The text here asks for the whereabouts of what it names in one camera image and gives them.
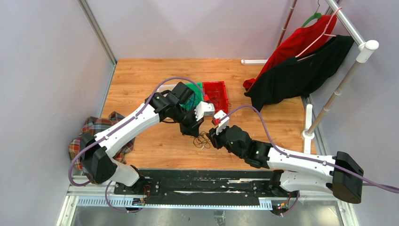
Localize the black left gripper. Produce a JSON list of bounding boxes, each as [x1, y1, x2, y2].
[[173, 105, 205, 138]]

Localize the brown cable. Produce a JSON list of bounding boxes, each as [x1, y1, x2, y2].
[[192, 89, 230, 150]]

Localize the blue cable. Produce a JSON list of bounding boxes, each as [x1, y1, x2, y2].
[[185, 90, 202, 110]]

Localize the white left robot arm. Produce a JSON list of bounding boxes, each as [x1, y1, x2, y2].
[[73, 82, 213, 194]]

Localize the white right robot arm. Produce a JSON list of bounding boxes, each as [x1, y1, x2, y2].
[[206, 125, 364, 204]]

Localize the green plastic bin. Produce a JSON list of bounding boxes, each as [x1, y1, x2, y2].
[[181, 82, 203, 110]]

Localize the red plastic bin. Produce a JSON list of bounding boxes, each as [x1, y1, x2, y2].
[[202, 81, 229, 113]]

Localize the white translucent plastic bin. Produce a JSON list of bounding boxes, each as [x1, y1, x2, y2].
[[156, 84, 176, 93]]

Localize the black shirt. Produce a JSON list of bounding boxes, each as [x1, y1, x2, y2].
[[244, 35, 354, 111]]

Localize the plaid cloth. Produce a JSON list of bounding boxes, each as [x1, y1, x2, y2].
[[68, 112, 136, 170]]

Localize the red shirt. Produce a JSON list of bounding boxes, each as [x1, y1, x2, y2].
[[259, 15, 337, 74]]

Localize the pink hanger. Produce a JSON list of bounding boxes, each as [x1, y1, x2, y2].
[[295, 7, 342, 58]]

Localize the green hanger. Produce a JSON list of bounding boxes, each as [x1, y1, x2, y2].
[[301, 0, 322, 28]]

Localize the silver clothes rack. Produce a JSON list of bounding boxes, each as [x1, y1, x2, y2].
[[274, 0, 380, 147]]

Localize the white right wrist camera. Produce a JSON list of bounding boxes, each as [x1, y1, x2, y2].
[[212, 110, 230, 135]]

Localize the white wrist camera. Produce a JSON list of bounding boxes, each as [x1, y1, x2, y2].
[[212, 110, 230, 135], [194, 101, 215, 121]]

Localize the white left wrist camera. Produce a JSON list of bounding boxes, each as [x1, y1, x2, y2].
[[194, 101, 215, 121]]

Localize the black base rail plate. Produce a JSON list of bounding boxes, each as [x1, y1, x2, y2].
[[112, 169, 297, 206]]

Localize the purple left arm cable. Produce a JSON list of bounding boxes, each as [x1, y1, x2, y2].
[[68, 76, 208, 214]]

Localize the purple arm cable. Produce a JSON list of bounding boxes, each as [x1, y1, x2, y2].
[[68, 76, 208, 214], [218, 105, 399, 217]]

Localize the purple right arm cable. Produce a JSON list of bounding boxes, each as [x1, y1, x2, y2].
[[218, 105, 399, 217]]

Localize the grey corner wall post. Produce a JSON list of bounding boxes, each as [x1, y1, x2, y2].
[[77, 0, 117, 67]]

